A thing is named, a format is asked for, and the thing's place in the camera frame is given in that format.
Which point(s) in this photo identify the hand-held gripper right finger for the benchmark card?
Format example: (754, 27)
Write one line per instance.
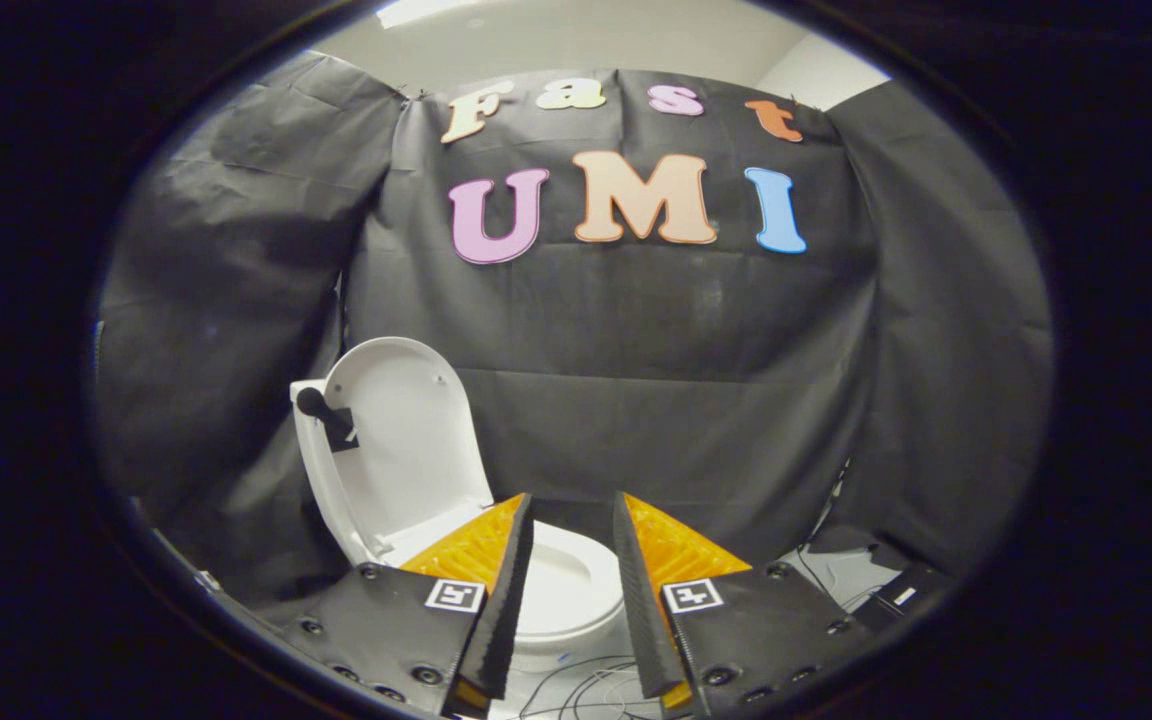
(641, 620)

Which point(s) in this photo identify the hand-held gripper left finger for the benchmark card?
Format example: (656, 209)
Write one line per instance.
(506, 610)

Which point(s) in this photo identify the white toilet lid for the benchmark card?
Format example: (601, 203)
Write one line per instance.
(406, 440)

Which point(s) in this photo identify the white ceramic toilet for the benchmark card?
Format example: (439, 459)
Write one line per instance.
(321, 480)

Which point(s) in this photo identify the black box white label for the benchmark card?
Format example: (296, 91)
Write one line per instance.
(921, 585)

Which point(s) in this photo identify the black backdrop cloth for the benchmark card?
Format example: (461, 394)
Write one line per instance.
(636, 330)

